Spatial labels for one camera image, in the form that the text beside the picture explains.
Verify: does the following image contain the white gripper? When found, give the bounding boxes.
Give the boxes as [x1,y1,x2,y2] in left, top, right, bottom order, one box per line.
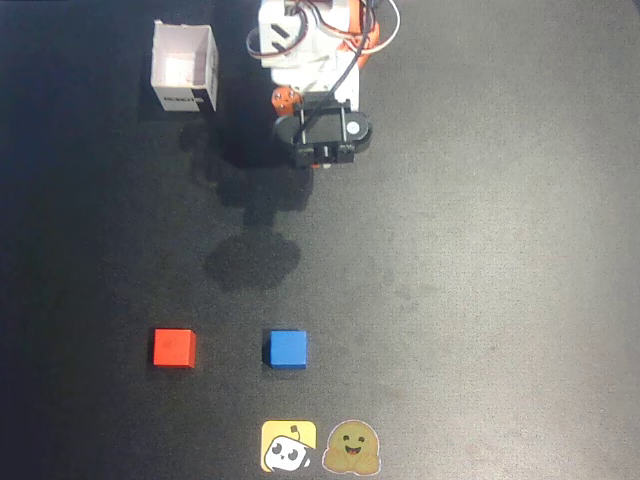
[258,0,362,172]

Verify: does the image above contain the white open cardboard box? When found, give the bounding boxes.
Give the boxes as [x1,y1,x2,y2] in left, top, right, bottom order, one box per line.
[150,19,220,114]

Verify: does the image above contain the black camera cable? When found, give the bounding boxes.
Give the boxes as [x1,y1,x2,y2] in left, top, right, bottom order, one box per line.
[298,0,382,144]

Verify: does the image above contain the blue cube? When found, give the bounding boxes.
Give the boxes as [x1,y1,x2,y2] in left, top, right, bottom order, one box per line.
[263,329,309,371]

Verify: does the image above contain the red cube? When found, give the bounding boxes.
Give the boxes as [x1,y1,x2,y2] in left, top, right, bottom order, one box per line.
[151,327,197,369]

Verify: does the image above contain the yellow robot face sticker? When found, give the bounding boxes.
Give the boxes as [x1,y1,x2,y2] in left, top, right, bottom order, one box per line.
[260,419,318,473]

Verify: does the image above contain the hugging face emoji sticker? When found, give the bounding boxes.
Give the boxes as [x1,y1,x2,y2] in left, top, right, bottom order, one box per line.
[321,419,383,475]

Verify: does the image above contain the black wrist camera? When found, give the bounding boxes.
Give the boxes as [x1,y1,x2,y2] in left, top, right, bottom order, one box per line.
[272,98,375,169]

